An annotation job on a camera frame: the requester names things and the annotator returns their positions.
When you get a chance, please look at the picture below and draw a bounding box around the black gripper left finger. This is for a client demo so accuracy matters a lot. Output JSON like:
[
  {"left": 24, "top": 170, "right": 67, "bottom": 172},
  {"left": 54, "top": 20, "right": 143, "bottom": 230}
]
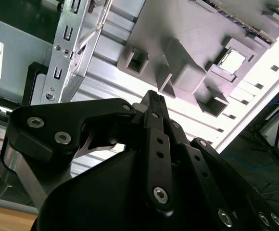
[{"left": 0, "top": 90, "right": 176, "bottom": 217}]

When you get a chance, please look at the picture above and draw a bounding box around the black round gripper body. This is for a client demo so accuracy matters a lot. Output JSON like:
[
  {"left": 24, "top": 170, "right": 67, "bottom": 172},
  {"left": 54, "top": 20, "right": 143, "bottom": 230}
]
[{"left": 35, "top": 149, "right": 221, "bottom": 231}]

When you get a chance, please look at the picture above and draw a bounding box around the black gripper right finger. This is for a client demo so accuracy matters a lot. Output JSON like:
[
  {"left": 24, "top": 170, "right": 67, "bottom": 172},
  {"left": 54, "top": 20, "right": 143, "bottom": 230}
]
[{"left": 158, "top": 95, "right": 279, "bottom": 231}]

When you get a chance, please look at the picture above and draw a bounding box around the silver CPU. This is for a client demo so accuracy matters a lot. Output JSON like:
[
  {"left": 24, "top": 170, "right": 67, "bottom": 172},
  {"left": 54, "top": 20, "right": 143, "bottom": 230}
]
[{"left": 217, "top": 46, "right": 249, "bottom": 73}]

